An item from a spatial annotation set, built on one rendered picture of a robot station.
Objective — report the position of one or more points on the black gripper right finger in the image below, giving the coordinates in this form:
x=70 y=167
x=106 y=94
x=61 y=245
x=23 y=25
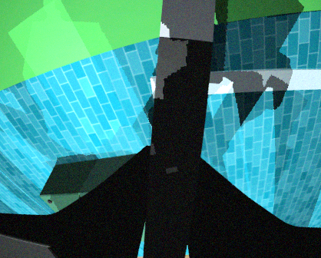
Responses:
x=226 y=223

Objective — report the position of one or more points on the green flat mat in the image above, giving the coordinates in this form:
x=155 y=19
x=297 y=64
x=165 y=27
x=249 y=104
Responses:
x=37 y=36

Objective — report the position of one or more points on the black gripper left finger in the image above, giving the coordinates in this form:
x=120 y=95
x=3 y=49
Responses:
x=108 y=222

